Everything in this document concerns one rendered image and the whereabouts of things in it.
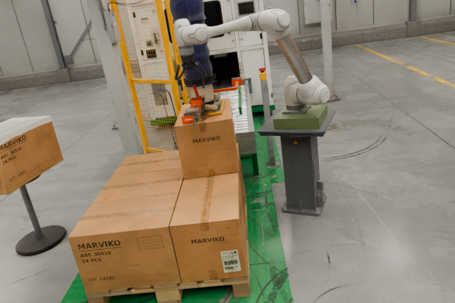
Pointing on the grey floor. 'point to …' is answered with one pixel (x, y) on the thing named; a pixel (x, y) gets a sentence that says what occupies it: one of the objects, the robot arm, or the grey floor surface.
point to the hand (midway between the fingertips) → (192, 87)
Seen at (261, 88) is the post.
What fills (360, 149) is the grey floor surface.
